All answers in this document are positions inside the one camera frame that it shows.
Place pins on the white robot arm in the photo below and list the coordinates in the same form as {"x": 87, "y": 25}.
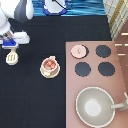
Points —
{"x": 22, "y": 11}

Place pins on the pink stove top board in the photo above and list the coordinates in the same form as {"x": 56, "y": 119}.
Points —
{"x": 114, "y": 84}

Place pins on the cream slotted spatula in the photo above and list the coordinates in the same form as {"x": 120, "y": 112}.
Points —
{"x": 12, "y": 57}

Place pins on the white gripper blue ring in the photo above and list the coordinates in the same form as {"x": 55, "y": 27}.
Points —
{"x": 14, "y": 41}

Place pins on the black burner bottom right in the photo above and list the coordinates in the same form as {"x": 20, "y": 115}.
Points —
{"x": 106, "y": 69}

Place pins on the black table mat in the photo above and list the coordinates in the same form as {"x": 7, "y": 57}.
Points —
{"x": 27, "y": 99}

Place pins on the cream round plate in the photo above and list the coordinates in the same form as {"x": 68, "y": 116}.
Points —
{"x": 50, "y": 75}

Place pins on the black burner top right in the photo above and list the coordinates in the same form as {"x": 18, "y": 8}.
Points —
{"x": 103, "y": 51}

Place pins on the black burner bottom left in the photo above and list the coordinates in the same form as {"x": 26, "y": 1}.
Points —
{"x": 82, "y": 69}

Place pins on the pink pot lid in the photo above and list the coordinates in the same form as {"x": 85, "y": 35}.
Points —
{"x": 78, "y": 51}

